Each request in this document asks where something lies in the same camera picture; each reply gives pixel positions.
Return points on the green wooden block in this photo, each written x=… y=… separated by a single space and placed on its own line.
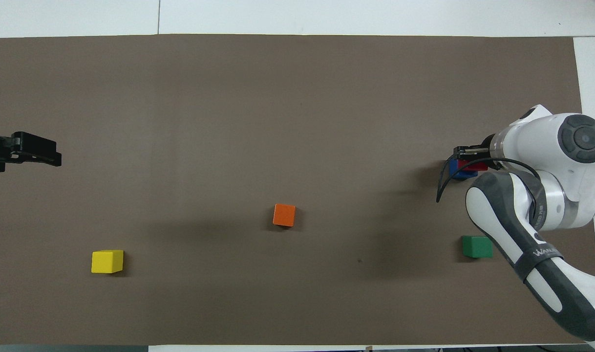
x=477 y=247

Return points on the red wooden block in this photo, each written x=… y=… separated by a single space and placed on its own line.
x=476 y=166

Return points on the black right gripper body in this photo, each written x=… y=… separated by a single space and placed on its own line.
x=490 y=151

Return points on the blue wooden block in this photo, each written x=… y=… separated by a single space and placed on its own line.
x=456 y=172

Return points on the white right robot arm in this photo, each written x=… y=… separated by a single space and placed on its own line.
x=546 y=161

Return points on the orange wooden block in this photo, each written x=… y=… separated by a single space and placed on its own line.
x=284 y=215

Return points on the yellow wooden block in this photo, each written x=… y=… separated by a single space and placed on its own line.
x=107 y=261

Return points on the brown table mat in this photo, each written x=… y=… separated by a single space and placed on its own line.
x=278 y=122

